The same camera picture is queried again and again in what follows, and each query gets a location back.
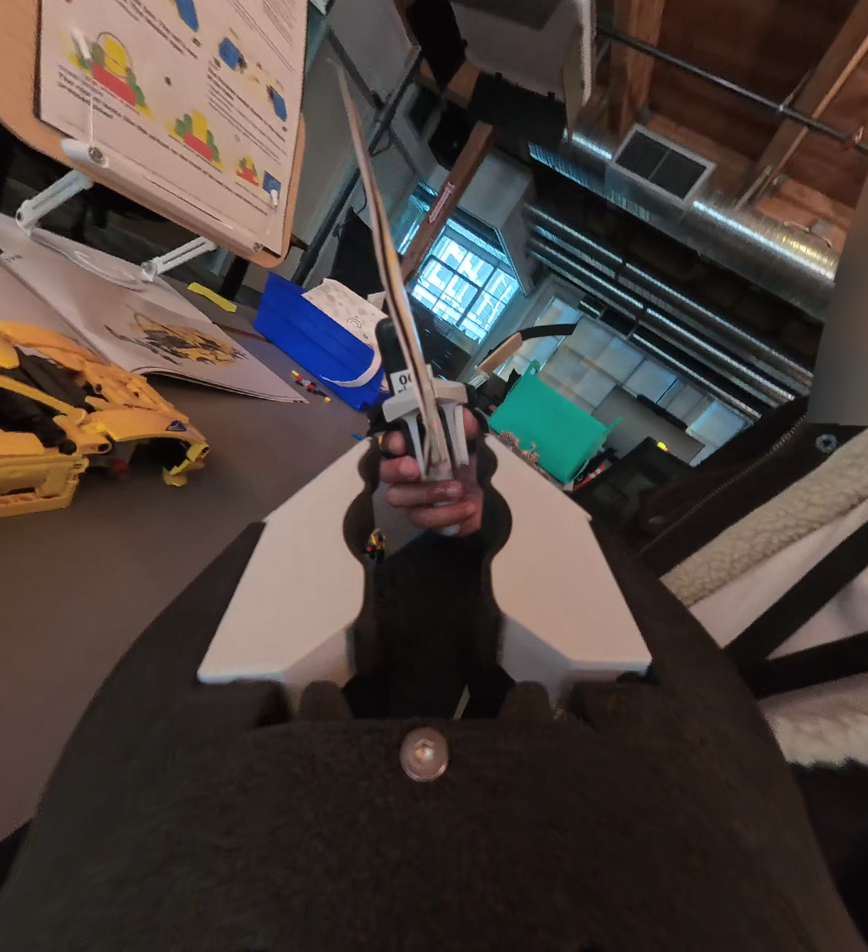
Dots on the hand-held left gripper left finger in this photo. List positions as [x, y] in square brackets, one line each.
[285, 595]

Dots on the person's right hand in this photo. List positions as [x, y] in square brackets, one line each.
[434, 506]

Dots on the open instruction manual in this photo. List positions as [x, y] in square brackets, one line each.
[106, 320]

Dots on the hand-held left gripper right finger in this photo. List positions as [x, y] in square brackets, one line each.
[568, 595]

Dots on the blue plastic bin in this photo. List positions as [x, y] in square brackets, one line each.
[292, 327]

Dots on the wooden document stand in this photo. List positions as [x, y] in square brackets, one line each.
[2, 89]

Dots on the scattered small brick pieces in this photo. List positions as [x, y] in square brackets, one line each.
[309, 385]

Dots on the grey desk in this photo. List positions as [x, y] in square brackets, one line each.
[106, 595]

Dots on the black ceiling pipe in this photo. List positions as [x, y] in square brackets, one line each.
[739, 89]

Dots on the yellow tape piece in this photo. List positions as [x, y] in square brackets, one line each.
[212, 297]

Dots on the yellow brick car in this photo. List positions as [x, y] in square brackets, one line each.
[47, 416]

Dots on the yellow black brick subassembly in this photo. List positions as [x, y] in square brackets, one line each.
[374, 547]

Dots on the white ceiling fixture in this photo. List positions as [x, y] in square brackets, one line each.
[523, 52]

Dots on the white vent grille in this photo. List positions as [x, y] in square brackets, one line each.
[661, 167]

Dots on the paned window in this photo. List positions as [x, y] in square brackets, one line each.
[464, 282]

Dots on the yellow sticker sheet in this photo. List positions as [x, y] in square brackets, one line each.
[397, 297]

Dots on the brown fleece-lined jacket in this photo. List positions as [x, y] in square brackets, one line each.
[776, 491]

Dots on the silver ventilation duct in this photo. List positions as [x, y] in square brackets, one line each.
[761, 238]

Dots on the person's right forearm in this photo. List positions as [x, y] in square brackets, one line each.
[434, 632]

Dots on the teal plastic bin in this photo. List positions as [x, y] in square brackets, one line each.
[545, 424]

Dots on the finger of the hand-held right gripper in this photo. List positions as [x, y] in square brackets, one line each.
[461, 439]
[417, 446]

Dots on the white patterned paper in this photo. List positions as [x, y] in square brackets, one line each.
[341, 312]

